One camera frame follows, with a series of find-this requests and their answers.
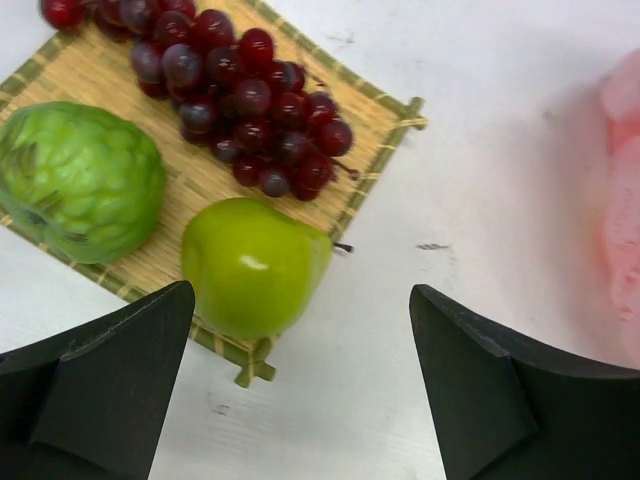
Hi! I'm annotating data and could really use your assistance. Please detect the yellow bamboo mat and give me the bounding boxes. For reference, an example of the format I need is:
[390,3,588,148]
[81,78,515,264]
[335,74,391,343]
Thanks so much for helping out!
[1,1,427,302]

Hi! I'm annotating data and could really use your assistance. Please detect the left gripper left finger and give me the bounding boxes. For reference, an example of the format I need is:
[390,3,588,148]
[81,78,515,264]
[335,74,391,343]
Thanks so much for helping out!
[1,281,195,479]

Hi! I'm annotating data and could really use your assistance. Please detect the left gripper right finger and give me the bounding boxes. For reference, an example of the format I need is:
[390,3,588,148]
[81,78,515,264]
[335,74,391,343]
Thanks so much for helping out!
[409,285,639,480]

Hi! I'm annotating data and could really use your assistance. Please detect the yellow green fake pear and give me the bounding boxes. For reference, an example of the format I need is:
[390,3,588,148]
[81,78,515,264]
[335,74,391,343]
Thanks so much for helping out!
[181,197,353,340]

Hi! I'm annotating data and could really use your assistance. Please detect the pink plastic bag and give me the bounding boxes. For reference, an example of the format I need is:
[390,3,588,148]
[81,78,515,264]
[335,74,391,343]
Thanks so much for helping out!
[597,47,640,326]

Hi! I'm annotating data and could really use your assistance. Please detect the green fake fruit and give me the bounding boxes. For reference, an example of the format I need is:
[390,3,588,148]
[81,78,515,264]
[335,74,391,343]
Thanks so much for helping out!
[1,101,167,264]

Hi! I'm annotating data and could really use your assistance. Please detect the red fake grapes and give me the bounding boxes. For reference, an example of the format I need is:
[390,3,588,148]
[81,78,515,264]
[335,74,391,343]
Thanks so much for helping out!
[39,1,353,202]

